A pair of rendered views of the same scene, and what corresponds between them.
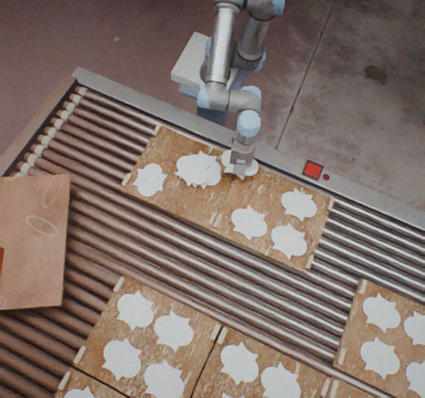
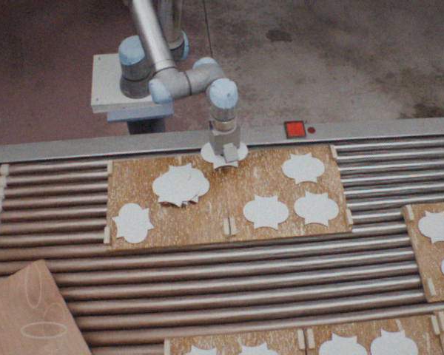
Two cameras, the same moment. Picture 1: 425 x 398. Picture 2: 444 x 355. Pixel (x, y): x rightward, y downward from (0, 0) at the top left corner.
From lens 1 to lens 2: 0.31 m
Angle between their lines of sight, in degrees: 13
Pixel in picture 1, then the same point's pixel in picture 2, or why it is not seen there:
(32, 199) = (16, 307)
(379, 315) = (438, 230)
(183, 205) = (186, 231)
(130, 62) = (24, 136)
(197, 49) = (106, 69)
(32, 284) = not seen: outside the picture
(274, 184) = (267, 161)
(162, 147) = (125, 183)
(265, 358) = (364, 335)
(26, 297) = not seen: outside the picture
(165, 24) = (42, 81)
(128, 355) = not seen: outside the picture
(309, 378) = (415, 327)
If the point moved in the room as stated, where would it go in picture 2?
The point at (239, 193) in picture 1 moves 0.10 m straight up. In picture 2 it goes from (237, 188) to (237, 171)
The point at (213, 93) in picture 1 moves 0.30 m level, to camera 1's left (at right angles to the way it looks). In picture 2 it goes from (169, 80) to (66, 115)
